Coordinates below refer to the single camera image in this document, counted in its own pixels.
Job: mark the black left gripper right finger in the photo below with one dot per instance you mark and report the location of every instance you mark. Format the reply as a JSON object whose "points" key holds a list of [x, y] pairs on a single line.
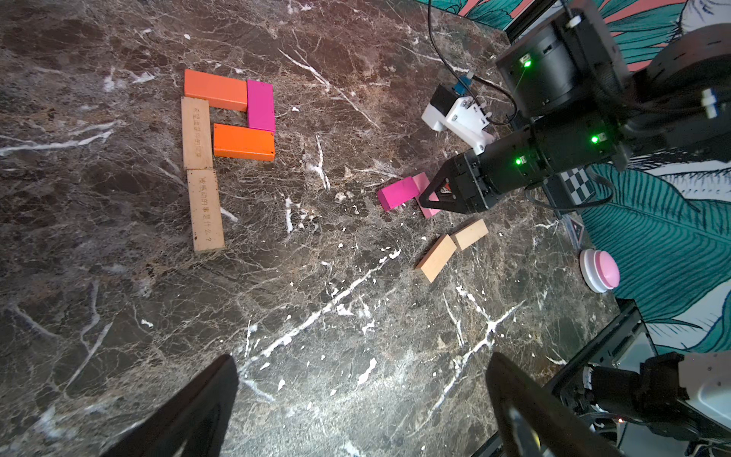
{"points": [[531, 420]]}

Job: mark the natural wood block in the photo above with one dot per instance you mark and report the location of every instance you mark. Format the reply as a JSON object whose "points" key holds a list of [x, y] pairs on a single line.
{"points": [[470, 234], [196, 134], [435, 260], [205, 210]]}

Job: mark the magenta block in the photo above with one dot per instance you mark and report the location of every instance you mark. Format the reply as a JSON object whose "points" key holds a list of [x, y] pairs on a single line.
{"points": [[260, 110], [398, 193]]}

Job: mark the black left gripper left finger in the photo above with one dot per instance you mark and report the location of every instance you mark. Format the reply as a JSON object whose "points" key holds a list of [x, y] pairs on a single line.
{"points": [[193, 423]]}

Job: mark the black front rail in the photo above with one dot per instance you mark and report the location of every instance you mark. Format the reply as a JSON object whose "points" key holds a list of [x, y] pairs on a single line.
{"points": [[623, 344]]}

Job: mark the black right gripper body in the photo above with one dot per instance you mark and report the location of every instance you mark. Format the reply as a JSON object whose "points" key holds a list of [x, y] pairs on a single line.
{"points": [[470, 189]]}

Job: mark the pink round button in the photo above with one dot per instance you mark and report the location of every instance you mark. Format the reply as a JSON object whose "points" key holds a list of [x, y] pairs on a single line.
{"points": [[599, 270]]}

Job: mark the black white checkerboard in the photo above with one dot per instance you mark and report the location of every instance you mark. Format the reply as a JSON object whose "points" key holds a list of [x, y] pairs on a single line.
{"points": [[580, 188]]}

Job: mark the orange block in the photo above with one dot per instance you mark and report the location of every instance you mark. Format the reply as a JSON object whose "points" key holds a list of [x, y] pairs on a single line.
{"points": [[221, 92], [243, 143]]}

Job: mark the small triangle warning sign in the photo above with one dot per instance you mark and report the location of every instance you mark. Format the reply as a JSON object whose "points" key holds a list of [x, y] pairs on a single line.
{"points": [[575, 229]]}

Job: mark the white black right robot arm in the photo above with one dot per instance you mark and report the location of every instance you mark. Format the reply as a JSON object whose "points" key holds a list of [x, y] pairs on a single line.
{"points": [[575, 104]]}

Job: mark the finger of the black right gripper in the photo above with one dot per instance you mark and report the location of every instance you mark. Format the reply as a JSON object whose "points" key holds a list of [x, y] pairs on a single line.
{"points": [[438, 193]]}

